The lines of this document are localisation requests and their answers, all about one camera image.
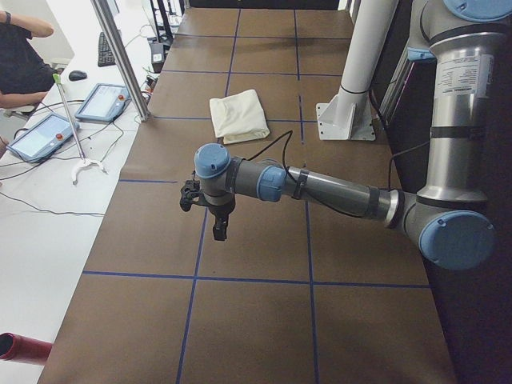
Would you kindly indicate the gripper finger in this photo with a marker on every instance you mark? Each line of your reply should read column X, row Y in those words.
column 220, row 230

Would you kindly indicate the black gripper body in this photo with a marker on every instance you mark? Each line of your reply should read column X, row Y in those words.
column 221, row 210

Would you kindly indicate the cream long-sleeve cat shirt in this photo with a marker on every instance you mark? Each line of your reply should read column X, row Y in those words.
column 238, row 118

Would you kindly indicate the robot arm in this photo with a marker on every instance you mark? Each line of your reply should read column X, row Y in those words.
column 445, row 219

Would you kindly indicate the far teach pendant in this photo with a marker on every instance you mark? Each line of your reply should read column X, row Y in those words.
column 104, row 103

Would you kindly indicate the teach pendant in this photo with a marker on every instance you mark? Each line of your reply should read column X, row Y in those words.
column 104, row 103
column 42, row 139

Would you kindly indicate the black keyboard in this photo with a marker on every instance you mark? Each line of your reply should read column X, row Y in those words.
column 105, row 54

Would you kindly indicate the near teach pendant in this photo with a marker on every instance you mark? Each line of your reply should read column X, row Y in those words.
column 42, row 139

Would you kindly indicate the black computer mouse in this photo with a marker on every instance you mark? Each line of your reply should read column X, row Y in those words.
column 77, row 75

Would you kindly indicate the seated person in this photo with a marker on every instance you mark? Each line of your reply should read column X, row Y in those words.
column 25, row 77

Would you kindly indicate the red cylinder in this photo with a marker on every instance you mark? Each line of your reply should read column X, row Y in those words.
column 17, row 348

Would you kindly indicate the white camera mast base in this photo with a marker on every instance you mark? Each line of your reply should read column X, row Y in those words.
column 348, row 114

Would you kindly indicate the aluminium frame post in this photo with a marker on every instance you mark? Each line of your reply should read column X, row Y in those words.
column 109, row 28

